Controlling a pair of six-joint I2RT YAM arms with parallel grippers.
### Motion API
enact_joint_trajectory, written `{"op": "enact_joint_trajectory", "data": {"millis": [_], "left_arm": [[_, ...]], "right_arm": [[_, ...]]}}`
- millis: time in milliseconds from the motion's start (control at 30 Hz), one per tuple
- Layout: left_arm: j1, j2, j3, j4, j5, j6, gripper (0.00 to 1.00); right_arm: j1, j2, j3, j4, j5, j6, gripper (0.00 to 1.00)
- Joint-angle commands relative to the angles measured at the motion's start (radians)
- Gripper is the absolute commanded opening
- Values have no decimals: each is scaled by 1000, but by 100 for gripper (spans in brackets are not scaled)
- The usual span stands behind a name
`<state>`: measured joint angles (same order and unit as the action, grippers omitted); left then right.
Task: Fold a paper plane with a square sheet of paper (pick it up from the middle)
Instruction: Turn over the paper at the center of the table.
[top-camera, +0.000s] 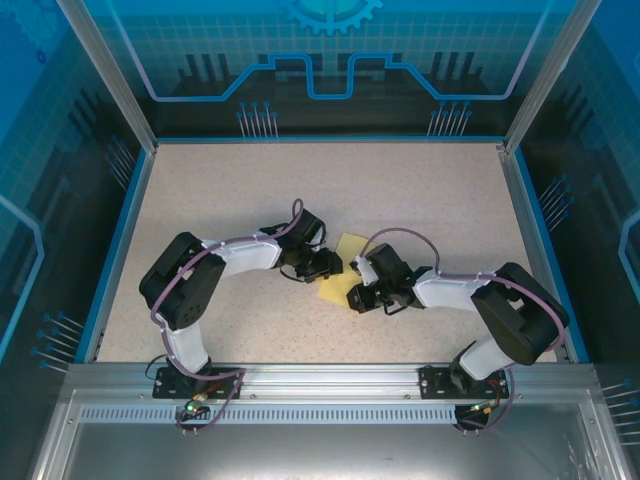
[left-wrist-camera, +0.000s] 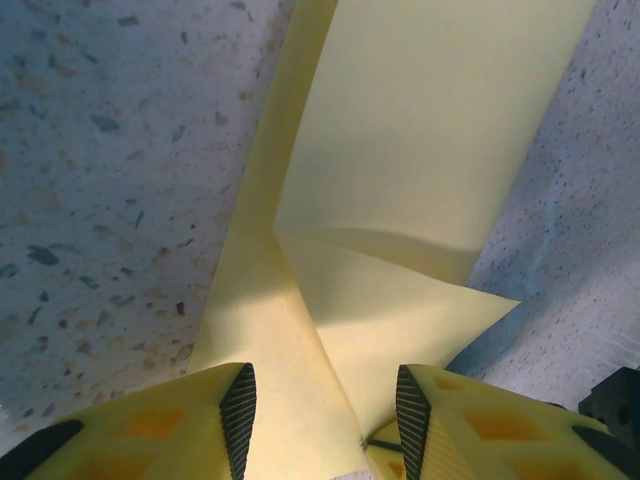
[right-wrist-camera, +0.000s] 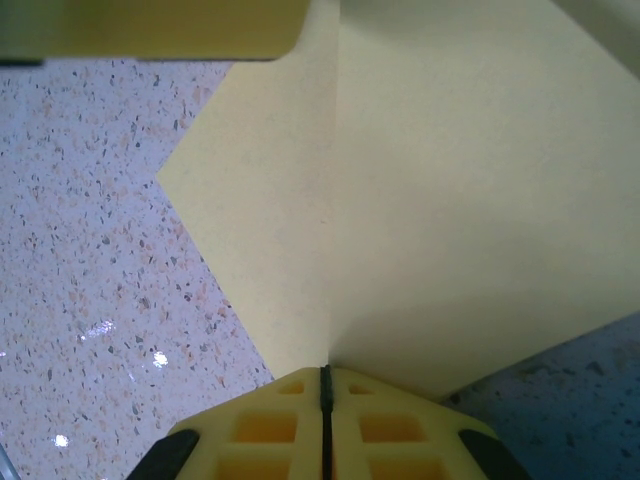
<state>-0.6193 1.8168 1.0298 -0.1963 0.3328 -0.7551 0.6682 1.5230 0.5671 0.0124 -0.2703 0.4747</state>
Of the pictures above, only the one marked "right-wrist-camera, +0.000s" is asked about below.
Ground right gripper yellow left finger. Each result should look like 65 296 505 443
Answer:
132 367 326 480

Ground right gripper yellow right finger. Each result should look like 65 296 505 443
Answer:
325 367 532 480

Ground yellow paper sheet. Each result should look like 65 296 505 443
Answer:
155 0 640 401

